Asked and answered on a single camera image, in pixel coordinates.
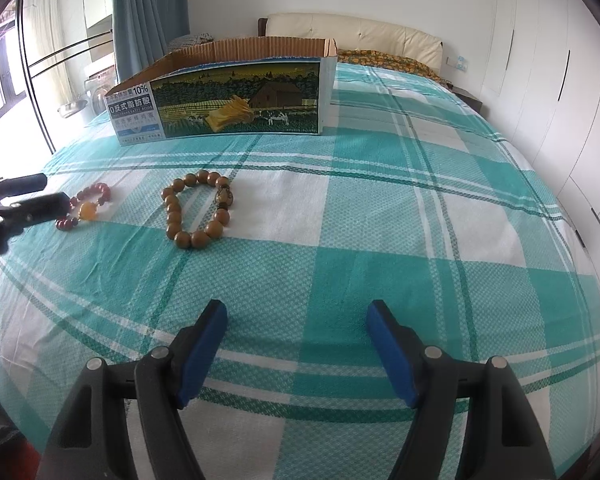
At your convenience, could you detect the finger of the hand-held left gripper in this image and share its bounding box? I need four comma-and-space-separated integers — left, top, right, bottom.
0, 173, 48, 200
0, 192, 72, 235

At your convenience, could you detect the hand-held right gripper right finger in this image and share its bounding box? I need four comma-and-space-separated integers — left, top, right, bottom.
366, 300, 556, 480

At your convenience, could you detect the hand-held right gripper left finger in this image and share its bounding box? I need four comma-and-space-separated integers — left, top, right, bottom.
44, 299, 229, 480

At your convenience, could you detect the red bead bracelet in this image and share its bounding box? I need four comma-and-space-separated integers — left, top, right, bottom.
55, 182, 113, 232

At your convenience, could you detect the brown round bead bracelet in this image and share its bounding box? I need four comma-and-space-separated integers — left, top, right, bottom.
161, 170, 237, 249

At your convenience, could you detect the printed cardboard box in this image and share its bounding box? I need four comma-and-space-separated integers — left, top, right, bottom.
104, 36, 339, 147

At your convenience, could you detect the metal basin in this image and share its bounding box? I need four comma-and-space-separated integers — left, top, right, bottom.
57, 100, 88, 119

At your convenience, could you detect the black framed glass door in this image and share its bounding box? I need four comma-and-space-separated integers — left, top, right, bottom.
0, 0, 116, 181

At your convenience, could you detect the sheer white curtain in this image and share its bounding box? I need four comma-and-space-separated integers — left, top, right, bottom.
25, 0, 76, 111

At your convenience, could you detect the blue curtain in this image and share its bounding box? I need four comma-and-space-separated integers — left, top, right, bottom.
109, 0, 191, 83

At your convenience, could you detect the pile of clothes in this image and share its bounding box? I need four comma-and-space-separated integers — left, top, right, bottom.
170, 34, 216, 48

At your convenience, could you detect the dark wooden nightstand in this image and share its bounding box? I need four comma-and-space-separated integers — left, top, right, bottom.
450, 84, 483, 111

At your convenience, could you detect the orange floral quilt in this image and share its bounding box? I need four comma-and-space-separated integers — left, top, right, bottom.
336, 48, 443, 81

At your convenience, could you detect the cream padded headboard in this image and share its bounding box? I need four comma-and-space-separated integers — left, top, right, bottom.
257, 12, 444, 65

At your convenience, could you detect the white wardrobe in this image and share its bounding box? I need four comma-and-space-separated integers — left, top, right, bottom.
480, 0, 600, 291

